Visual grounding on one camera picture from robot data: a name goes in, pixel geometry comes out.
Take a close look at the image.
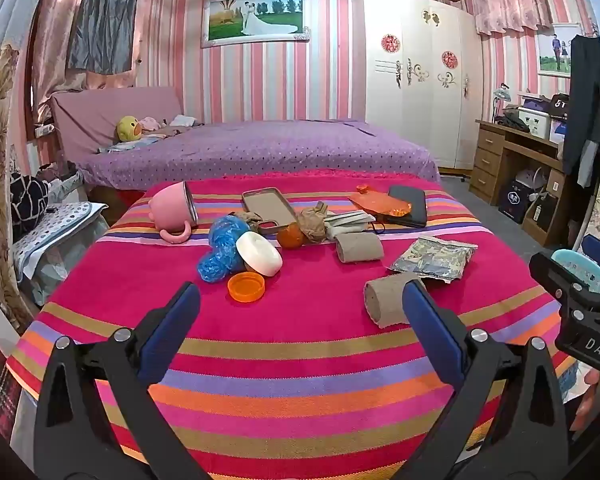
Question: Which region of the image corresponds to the blue plastic bag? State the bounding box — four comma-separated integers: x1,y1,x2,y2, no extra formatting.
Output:
196,214,253,286

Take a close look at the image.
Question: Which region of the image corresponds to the brown crumpled stocking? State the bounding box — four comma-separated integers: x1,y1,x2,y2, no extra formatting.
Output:
235,211,263,233

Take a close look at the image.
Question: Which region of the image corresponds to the grey hanging cloth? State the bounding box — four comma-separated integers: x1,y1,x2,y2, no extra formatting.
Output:
66,0,143,75

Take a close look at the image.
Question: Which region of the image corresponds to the black patterned bag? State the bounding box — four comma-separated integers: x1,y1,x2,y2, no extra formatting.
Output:
10,172,50,241

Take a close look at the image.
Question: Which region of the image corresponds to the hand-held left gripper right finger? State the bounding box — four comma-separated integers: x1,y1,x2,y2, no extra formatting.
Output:
380,280,573,480

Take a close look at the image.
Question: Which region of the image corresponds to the tangerine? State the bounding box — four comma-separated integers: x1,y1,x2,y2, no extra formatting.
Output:
277,223,306,250

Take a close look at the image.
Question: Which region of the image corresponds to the small framed photo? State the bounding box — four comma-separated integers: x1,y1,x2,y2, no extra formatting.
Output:
536,22,581,78

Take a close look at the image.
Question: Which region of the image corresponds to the white wardrobe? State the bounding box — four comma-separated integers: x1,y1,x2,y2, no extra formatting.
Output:
352,0,483,171

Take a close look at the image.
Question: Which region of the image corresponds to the black box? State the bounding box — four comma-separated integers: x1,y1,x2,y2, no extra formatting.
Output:
497,180,531,223

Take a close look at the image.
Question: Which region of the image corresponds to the polka dot cushion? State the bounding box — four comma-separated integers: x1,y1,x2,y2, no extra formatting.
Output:
12,201,108,281

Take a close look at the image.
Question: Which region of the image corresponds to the framed wedding photo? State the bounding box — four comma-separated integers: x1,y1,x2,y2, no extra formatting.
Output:
201,0,312,49

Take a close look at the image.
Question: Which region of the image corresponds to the black textured pouch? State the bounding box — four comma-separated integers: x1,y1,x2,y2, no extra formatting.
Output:
382,185,428,228

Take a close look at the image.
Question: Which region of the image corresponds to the yellow duck plush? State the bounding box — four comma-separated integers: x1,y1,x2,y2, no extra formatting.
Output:
116,115,143,143

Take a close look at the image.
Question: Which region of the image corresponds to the pink satin curtain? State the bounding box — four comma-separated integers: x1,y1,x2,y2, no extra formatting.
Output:
30,0,156,111

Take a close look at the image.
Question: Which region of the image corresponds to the wooden desk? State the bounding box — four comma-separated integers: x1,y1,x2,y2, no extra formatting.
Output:
470,120,571,247

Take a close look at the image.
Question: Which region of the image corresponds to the light blue plastic basket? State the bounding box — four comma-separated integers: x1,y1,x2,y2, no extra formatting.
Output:
551,249,600,297

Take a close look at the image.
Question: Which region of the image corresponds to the desk lamp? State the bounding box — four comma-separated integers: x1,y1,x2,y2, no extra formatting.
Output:
492,82,512,123

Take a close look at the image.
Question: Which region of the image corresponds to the white storage box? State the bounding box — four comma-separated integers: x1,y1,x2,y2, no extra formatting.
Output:
517,95,553,138

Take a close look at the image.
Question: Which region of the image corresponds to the person's right hand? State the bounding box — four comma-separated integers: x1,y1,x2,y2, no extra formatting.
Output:
577,366,600,432

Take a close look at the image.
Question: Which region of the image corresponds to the pink mug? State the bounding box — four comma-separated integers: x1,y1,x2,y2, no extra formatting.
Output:
147,181,199,245

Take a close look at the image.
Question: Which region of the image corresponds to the white folded cloth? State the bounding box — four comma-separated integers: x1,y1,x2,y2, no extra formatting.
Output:
325,210,376,241

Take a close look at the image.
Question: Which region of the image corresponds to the pink covered headboard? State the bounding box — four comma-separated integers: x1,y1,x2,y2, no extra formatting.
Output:
49,86,183,161

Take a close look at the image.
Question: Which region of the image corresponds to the orange round lid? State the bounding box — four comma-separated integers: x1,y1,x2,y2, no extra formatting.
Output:
228,271,267,304

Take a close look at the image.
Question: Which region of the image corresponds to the striped pink blanket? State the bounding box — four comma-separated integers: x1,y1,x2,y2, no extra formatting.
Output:
5,170,578,480

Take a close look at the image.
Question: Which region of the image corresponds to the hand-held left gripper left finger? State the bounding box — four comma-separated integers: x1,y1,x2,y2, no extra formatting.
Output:
32,281,213,480

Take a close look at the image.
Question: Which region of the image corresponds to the pink curtain valance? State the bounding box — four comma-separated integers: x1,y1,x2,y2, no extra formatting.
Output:
470,0,553,36

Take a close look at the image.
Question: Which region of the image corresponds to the dark hanging coat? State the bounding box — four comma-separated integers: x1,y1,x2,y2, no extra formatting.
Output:
562,34,600,188

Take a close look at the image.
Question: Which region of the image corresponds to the purple dotted bed cover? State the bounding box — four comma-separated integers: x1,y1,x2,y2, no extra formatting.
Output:
75,120,442,193

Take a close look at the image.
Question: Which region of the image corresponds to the orange plastic bag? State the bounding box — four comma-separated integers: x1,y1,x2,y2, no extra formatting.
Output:
349,185,412,218

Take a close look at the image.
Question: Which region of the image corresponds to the brown paper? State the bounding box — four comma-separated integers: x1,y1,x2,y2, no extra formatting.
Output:
300,201,329,243

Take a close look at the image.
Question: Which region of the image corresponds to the cardboard roll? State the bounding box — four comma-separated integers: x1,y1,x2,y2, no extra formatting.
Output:
364,272,427,329
336,232,384,264

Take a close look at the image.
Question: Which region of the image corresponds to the silver foil packet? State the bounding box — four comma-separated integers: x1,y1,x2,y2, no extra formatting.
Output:
389,236,479,285

